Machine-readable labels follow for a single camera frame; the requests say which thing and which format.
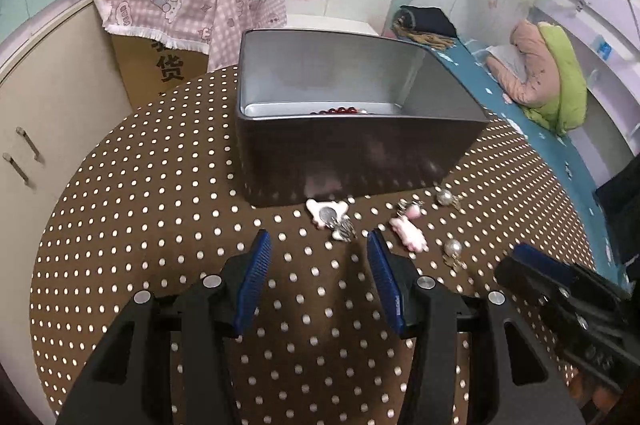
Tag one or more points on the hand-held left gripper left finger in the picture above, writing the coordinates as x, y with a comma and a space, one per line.
252, 285

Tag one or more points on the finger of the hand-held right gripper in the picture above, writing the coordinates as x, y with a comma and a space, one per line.
545, 261
530, 282

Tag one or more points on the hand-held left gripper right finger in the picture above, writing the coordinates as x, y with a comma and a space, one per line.
385, 285

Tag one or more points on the silver earring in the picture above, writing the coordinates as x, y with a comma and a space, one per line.
343, 231

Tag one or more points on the white pink bow hair clip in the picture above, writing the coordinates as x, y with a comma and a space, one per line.
315, 207

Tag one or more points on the grey metal tin box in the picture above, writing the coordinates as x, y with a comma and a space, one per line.
350, 155

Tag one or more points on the pink bunny hair clip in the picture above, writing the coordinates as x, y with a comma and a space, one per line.
407, 232

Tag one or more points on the pearl earring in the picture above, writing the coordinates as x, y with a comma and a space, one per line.
454, 249
445, 196

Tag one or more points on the small pink gold earring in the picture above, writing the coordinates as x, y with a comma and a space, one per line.
411, 208

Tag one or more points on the dark cloth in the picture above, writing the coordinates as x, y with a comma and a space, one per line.
619, 195

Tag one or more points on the blue cloud print bedsheet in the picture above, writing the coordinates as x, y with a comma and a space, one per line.
550, 155

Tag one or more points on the brown polka dot tablecloth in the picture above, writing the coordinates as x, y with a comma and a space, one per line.
150, 205

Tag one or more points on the pink and green plush pillow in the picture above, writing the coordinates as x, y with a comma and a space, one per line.
530, 75

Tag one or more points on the white pillow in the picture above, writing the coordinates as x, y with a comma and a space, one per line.
502, 54

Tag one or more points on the small blue box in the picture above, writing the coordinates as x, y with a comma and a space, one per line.
604, 49

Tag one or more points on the cardboard box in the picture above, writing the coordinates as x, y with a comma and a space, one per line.
150, 70

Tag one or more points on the tan folded cloth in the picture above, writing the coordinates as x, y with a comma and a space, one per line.
425, 39

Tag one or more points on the black folded clothes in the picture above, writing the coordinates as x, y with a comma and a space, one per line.
430, 20

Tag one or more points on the white board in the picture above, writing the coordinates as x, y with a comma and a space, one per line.
325, 23

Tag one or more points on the cream cabinet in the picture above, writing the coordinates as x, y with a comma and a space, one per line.
50, 105

